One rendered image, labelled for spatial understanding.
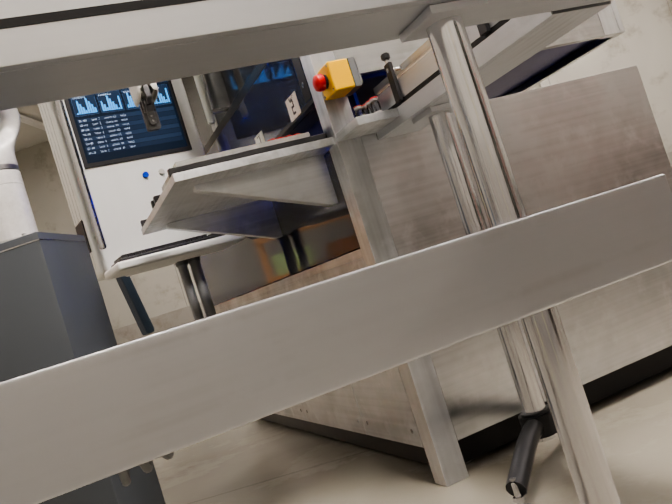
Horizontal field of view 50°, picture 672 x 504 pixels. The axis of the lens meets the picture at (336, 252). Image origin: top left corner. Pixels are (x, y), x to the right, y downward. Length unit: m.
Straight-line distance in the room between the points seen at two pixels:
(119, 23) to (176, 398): 0.39
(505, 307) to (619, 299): 1.21
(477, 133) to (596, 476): 0.47
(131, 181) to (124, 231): 0.18
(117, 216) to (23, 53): 1.84
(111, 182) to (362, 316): 1.90
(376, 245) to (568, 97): 0.74
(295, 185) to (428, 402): 0.62
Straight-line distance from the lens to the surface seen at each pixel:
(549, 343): 0.97
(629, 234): 1.05
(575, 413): 0.99
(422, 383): 1.75
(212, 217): 2.24
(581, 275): 0.99
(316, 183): 1.81
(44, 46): 0.80
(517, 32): 1.31
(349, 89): 1.71
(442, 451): 1.78
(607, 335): 2.07
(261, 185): 1.76
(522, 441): 1.57
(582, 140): 2.13
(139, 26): 0.81
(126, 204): 2.62
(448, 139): 1.62
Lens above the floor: 0.55
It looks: 2 degrees up
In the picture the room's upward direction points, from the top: 18 degrees counter-clockwise
